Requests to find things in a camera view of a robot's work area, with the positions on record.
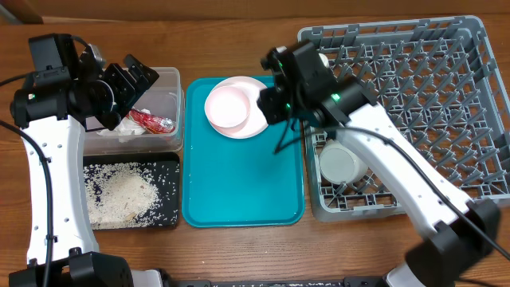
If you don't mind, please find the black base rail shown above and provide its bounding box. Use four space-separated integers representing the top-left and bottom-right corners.
171 276 387 287

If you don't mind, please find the white tissue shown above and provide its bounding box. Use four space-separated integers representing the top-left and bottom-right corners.
96 116 148 143

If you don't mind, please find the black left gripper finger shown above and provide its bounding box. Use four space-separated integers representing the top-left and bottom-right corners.
124 54 159 96
104 64 138 116

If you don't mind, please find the teal plastic tray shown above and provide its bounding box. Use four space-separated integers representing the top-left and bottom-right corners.
182 77 305 228

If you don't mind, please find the red snack wrapper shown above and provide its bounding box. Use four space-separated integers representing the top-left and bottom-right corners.
128 108 175 134

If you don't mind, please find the small pink plate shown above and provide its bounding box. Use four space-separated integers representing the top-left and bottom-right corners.
204 86 250 128

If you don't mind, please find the clear plastic waste bin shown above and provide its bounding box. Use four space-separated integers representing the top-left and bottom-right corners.
84 67 185 155

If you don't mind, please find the cream cup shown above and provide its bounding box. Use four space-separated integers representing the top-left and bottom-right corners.
319 53 330 68

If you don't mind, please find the large pink plate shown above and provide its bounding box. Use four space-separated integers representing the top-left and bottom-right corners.
209 77 268 140

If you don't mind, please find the white bowl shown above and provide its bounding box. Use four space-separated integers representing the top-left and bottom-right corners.
319 140 368 184

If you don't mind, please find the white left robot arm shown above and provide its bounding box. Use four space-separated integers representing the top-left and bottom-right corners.
9 33 171 286

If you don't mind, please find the grey plastic dish rack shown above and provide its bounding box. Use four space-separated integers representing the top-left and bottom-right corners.
297 15 509 206

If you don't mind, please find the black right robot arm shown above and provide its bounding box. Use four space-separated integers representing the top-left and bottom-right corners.
257 41 501 286

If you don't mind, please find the spilled rice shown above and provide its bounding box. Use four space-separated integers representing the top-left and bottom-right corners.
82 160 180 230

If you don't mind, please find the black tray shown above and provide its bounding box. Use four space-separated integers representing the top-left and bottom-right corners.
81 151 182 231

